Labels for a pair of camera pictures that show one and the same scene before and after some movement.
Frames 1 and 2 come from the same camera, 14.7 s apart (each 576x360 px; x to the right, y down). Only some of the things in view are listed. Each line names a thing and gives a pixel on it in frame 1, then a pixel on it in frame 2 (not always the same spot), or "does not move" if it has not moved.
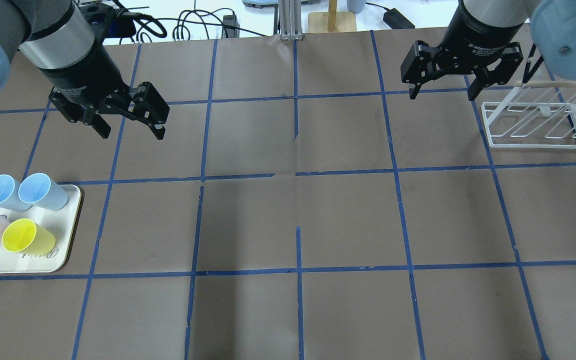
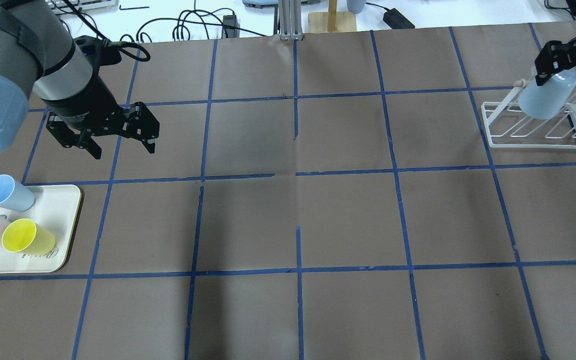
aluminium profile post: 290,16 does not move
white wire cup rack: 556,122 does not move
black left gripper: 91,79 -> 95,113
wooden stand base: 331,21 does not move
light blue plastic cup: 38,189 -> 546,100
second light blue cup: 1,190 does not move
